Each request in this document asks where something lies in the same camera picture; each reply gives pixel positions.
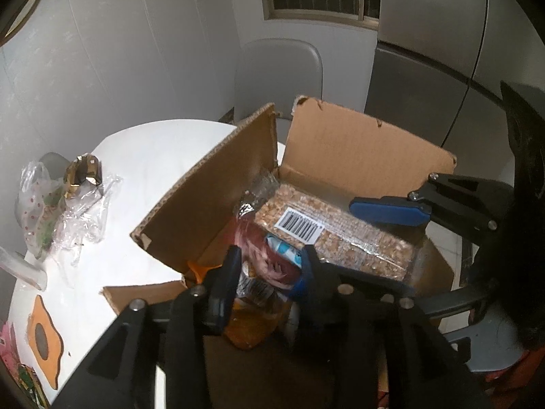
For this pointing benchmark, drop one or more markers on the medium round wall picture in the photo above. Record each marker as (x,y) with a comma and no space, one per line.
(19,12)

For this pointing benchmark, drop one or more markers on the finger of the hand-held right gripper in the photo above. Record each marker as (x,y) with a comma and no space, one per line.
(455,304)
(387,211)

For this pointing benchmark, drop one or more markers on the clear peanut brittle pack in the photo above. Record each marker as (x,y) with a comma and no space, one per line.
(349,234)

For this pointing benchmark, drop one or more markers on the gold foil wrapper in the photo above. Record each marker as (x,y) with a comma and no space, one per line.
(83,174)

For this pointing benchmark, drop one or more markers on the stainless steel refrigerator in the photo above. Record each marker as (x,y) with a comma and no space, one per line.
(425,72)

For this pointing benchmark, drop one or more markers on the person's red garment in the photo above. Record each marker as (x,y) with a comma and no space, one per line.
(519,379)

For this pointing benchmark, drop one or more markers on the light blue snack packet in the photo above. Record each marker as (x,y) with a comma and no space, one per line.
(283,249)

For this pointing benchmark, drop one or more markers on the small orange snack packet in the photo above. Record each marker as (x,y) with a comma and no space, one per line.
(203,272)

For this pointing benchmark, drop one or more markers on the pink plastic bag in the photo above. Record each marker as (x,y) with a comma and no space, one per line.
(7,345)

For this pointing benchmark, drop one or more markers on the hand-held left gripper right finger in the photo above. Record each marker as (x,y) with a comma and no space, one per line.
(313,277)

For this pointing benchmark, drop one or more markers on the orange flower-shaped coaster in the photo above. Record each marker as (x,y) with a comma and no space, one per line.
(44,345)

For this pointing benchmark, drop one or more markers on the crumpled clear plastic wrap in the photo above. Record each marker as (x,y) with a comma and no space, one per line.
(89,221)

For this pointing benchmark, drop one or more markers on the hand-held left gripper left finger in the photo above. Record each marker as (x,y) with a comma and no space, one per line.
(228,281)

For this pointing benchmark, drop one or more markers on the brown cardboard box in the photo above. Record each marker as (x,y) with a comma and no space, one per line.
(213,204)

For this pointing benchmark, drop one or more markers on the clear bag with food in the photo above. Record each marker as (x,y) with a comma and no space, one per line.
(40,208)

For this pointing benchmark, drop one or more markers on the clear plastic tube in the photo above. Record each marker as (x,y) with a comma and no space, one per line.
(21,268)

